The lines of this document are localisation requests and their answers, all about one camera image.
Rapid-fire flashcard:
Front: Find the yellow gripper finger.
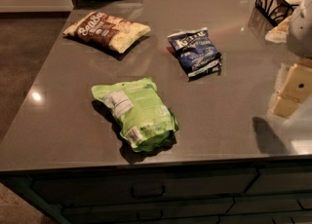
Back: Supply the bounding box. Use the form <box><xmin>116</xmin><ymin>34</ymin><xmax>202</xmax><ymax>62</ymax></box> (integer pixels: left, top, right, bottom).
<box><xmin>269</xmin><ymin>59</ymin><xmax>312</xmax><ymax>119</ymax></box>

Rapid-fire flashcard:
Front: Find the blue chip bag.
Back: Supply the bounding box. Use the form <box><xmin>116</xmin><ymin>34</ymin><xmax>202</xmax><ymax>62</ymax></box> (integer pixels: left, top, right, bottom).
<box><xmin>168</xmin><ymin>27</ymin><xmax>222</xmax><ymax>79</ymax></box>

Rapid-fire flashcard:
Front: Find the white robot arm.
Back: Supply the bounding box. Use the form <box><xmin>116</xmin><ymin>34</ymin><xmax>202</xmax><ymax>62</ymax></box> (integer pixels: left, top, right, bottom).
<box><xmin>265</xmin><ymin>0</ymin><xmax>312</xmax><ymax>118</ymax></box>

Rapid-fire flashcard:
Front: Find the green rice chip bag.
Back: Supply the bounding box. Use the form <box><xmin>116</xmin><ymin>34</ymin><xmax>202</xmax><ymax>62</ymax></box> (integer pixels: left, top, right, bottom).
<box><xmin>92</xmin><ymin>77</ymin><xmax>178</xmax><ymax>152</ymax></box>

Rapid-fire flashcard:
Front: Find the brown and yellow chip bag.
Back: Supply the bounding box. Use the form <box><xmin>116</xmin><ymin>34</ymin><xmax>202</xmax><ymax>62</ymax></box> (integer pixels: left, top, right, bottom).
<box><xmin>63</xmin><ymin>12</ymin><xmax>151</xmax><ymax>54</ymax></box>

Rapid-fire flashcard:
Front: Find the snack packet beside basket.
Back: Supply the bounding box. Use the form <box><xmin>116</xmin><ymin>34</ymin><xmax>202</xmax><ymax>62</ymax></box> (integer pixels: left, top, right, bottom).
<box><xmin>265</xmin><ymin>17</ymin><xmax>291</xmax><ymax>43</ymax></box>

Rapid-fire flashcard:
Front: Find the black wire basket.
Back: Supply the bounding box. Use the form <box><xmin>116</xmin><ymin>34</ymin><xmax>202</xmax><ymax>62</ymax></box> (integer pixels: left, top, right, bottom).
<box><xmin>254</xmin><ymin>0</ymin><xmax>311</xmax><ymax>27</ymax></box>

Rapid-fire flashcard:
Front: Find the upper drawer handle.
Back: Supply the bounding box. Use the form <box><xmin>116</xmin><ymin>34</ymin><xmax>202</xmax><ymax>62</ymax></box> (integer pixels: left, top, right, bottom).
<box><xmin>131</xmin><ymin>184</ymin><xmax>166</xmax><ymax>200</ymax></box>

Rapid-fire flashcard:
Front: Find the drawer handle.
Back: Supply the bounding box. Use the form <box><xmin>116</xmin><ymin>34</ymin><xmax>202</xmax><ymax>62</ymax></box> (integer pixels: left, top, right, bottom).
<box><xmin>131</xmin><ymin>184</ymin><xmax>166</xmax><ymax>200</ymax></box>
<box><xmin>136</xmin><ymin>209</ymin><xmax>163</xmax><ymax>221</ymax></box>

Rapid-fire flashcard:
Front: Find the lower drawer handle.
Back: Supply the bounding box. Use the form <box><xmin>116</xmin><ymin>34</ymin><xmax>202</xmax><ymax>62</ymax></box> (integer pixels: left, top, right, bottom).
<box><xmin>136</xmin><ymin>209</ymin><xmax>163</xmax><ymax>221</ymax></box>

